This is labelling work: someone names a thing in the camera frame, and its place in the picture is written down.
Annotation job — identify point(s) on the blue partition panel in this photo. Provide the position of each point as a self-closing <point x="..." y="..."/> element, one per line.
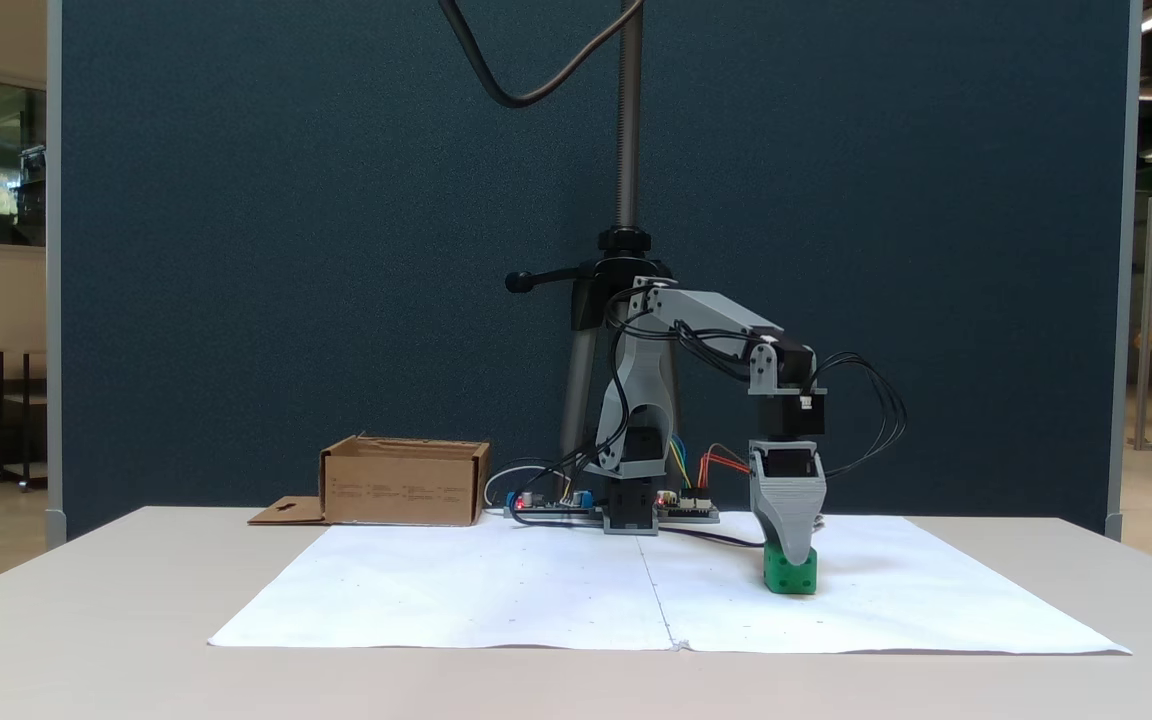
<point x="286" y="250"/>

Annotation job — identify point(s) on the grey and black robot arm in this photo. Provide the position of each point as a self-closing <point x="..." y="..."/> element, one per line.
<point x="706" y="315"/>

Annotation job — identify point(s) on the black shelf rack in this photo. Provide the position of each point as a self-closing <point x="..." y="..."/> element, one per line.
<point x="26" y="398"/>

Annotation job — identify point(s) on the black camera tripod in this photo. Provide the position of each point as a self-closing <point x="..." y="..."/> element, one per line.
<point x="629" y="120"/>

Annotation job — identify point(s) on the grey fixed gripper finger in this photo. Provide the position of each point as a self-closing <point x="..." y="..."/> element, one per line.
<point x="791" y="525"/>

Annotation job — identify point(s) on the brown cardboard box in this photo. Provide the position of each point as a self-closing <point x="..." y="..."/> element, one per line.
<point x="406" y="490"/>

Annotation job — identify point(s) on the white paper sheet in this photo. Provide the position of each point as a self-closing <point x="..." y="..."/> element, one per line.
<point x="456" y="590"/>
<point x="936" y="610"/>

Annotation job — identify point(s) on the framed wall window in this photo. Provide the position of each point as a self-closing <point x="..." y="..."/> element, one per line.
<point x="16" y="150"/>

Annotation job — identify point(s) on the green dice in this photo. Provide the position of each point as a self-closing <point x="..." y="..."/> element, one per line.
<point x="796" y="582"/>

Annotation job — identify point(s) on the blue circuit board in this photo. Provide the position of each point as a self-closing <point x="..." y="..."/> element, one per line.
<point x="536" y="508"/>

